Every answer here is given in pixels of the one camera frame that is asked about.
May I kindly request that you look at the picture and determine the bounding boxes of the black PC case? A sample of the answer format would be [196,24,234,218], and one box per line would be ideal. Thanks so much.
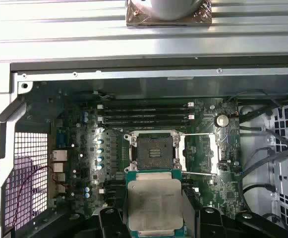
[0,56,288,238]

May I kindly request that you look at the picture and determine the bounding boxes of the round coin cell battery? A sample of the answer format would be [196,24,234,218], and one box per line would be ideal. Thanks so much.
[214,113,230,127]

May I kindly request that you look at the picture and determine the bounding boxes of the CPU socket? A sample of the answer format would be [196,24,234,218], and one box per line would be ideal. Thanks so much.
[123,130,184,174]

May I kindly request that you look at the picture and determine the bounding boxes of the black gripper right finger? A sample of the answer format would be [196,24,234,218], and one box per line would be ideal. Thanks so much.
[182,190,288,238]

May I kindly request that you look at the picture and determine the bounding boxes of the blue rear port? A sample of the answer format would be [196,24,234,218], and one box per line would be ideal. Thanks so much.
[56,130,68,147]

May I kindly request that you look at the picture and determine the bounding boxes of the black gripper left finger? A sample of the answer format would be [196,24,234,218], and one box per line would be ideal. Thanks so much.
[38,195,127,238]

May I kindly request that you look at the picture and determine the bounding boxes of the RAM slot black clips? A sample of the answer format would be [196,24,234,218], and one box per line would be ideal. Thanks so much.
[101,119,190,127]
[104,181,199,188]
[101,108,190,115]

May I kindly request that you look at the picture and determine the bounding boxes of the CPU with silver top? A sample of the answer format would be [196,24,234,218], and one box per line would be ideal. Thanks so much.
[125,170,184,238]

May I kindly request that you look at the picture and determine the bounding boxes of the green motherboard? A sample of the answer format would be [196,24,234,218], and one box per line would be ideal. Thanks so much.
[48,98,242,224]

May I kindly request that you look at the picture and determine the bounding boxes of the RAM slot white clips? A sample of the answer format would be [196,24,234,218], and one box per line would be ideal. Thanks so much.
[98,187,201,195]
[97,114,195,122]
[97,102,194,110]

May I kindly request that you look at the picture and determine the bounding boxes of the metal drive cage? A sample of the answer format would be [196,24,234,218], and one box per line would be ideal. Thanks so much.
[267,99,288,238]

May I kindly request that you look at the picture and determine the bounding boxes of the metal socket cover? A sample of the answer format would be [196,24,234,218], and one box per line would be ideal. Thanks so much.
[179,133,221,176]

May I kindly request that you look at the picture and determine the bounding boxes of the locking lever wire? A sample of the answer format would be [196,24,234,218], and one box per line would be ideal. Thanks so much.
[182,170,218,176]

